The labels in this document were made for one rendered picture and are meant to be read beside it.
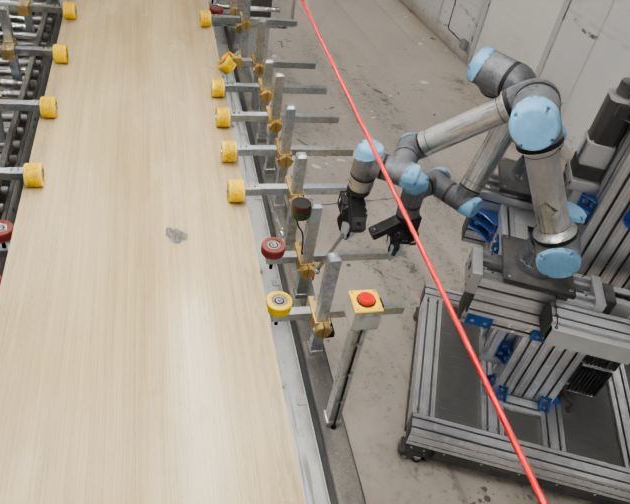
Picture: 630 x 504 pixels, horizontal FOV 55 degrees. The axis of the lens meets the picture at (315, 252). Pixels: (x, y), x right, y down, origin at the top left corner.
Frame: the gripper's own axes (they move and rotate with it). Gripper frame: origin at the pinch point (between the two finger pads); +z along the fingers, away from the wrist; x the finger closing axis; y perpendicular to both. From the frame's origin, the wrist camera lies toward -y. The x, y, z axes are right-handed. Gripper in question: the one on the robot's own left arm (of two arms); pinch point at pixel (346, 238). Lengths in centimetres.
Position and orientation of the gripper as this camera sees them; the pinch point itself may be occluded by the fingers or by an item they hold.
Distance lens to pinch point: 192.7
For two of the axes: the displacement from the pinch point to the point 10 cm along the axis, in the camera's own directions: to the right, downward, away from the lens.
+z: -1.7, 6.8, 7.1
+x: -9.7, 0.0, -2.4
